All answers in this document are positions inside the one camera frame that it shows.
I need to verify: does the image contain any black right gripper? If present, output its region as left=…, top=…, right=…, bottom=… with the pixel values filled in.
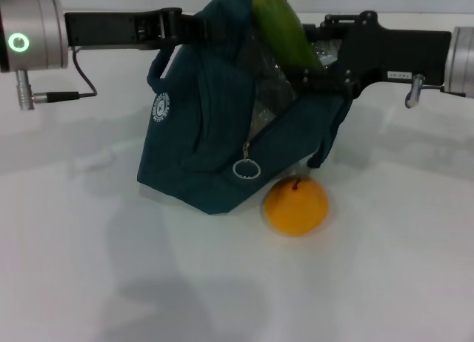
left=288, top=10, right=453, bottom=101

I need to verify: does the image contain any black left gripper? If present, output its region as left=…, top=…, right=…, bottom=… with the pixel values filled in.
left=64, top=7, right=224, bottom=51

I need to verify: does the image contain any green cucumber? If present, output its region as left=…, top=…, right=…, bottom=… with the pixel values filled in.
left=251, top=0, right=325, bottom=71

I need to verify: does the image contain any dark teal insulated lunch bag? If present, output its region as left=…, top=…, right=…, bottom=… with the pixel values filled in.
left=136, top=0, right=355, bottom=216

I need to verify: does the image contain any orange yellow pear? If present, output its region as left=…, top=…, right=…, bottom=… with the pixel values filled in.
left=264, top=175, right=330, bottom=238

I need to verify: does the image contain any dark right arm cable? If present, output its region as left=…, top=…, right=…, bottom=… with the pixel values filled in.
left=424, top=83, right=467, bottom=98

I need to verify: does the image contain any dark arm cable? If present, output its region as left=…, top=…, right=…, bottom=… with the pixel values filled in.
left=33, top=47, right=98, bottom=102
left=424, top=83, right=467, bottom=98

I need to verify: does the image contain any dark left arm cable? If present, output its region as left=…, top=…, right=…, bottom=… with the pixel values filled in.
left=33, top=47, right=98, bottom=102

